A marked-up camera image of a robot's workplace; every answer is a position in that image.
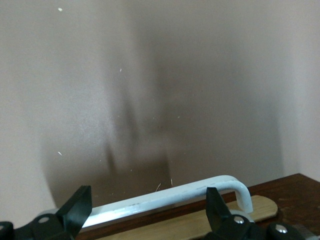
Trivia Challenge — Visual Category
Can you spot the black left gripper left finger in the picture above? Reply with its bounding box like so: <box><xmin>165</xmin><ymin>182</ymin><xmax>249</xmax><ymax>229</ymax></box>
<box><xmin>14</xmin><ymin>185</ymin><xmax>92</xmax><ymax>240</ymax></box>

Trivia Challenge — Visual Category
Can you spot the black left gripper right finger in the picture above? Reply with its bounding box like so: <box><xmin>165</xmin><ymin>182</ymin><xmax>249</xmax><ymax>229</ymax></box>
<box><xmin>202</xmin><ymin>187</ymin><xmax>267</xmax><ymax>240</ymax></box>

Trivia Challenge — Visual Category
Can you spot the white drawer handle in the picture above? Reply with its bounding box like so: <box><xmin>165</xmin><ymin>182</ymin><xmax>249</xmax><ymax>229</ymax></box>
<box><xmin>81</xmin><ymin>174</ymin><xmax>254</xmax><ymax>229</ymax></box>

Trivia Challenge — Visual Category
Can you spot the wooden drawer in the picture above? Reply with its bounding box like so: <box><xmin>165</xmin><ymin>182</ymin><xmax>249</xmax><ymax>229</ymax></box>
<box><xmin>77</xmin><ymin>172</ymin><xmax>320</xmax><ymax>240</ymax></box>

